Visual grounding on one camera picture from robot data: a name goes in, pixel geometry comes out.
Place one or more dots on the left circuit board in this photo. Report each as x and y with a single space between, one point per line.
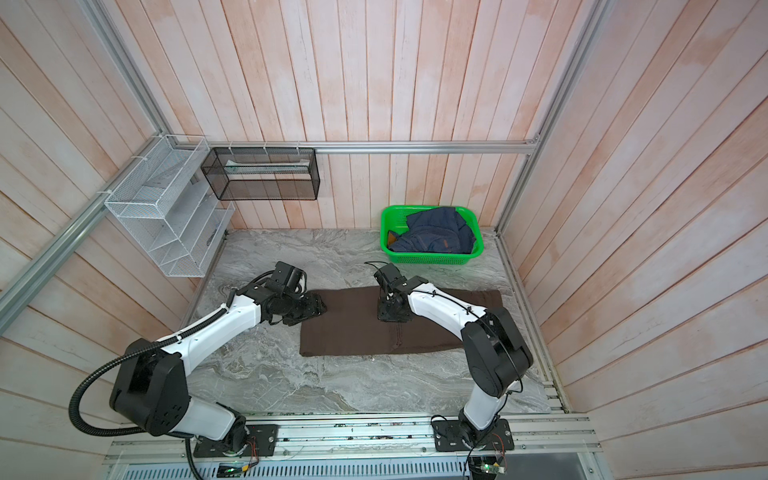
234 470

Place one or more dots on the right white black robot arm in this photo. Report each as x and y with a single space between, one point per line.
495 350

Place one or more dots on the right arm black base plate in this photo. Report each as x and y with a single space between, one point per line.
461 436

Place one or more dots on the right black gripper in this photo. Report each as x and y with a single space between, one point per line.
382 311

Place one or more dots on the green plastic basket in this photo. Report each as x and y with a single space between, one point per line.
393 218

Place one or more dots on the black wire mesh basket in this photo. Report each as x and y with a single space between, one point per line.
262 173

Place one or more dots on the navy blue trousers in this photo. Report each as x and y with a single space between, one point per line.
439 230

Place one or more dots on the brown trousers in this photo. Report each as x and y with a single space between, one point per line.
350 327

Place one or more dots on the aluminium frame rail right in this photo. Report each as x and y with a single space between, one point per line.
570 35

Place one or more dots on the aluminium frame rail left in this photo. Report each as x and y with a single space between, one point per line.
42 268

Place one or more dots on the green circuit board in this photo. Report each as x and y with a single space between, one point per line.
484 468

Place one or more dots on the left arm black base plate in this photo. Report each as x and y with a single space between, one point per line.
258 441

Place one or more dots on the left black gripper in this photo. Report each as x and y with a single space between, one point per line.
314 308

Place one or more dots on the white wire mesh shelf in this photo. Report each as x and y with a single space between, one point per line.
169 209

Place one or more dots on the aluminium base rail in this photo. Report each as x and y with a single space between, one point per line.
336 436

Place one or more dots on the aluminium frame rail back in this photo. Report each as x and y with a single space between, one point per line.
374 147

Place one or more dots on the aluminium frame rail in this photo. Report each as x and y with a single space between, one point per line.
374 147
570 35
42 268

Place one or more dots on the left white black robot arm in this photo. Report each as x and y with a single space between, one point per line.
151 387

